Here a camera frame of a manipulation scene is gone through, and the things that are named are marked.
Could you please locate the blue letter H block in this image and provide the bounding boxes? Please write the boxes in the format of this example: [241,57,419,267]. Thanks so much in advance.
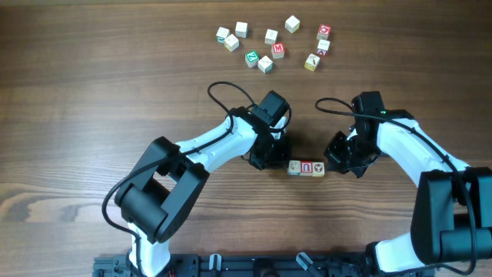
[288,160,301,175]

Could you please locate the soccer ball yellow block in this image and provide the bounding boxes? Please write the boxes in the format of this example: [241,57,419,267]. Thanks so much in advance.
[312,162,325,177]

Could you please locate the red letter U block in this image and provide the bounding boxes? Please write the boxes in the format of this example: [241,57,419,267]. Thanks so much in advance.
[300,161,313,176]

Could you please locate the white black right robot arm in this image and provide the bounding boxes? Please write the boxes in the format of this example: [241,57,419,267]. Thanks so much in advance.
[326,110,491,276]

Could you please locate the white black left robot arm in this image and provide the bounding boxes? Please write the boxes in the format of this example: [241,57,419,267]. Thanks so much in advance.
[115,106,291,276]

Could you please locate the green letter V block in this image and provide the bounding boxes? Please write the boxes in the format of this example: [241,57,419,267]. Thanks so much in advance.
[258,55,274,74]

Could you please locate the green letter Z block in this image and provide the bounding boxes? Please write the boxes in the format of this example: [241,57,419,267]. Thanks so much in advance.
[245,50,259,68]

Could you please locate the yellow bottle picture block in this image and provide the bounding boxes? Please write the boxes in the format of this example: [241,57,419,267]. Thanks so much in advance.
[304,54,321,72]

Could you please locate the red letter M block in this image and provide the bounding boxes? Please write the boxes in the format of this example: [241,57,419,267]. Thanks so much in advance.
[271,42,285,59]

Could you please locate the red letter A block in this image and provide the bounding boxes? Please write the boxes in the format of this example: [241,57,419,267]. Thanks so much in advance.
[316,39,331,56]

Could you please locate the yellow edged letter block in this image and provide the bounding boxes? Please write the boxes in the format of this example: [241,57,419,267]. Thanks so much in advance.
[224,34,240,52]

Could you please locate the green edged white block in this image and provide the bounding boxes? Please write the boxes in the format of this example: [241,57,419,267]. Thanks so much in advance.
[264,29,278,45]

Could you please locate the blue edged white block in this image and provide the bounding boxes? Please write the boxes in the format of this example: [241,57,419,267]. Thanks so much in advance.
[235,22,248,38]

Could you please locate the red letter Q block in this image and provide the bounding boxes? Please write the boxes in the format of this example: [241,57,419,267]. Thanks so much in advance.
[317,25,331,40]

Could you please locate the teal edged white block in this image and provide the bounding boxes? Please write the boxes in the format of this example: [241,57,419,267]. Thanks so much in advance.
[216,27,231,44]

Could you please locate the yellow letter S block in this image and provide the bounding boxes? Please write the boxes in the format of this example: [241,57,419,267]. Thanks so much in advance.
[284,15,301,33]

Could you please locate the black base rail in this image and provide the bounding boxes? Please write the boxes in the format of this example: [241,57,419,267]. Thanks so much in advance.
[91,252,370,277]

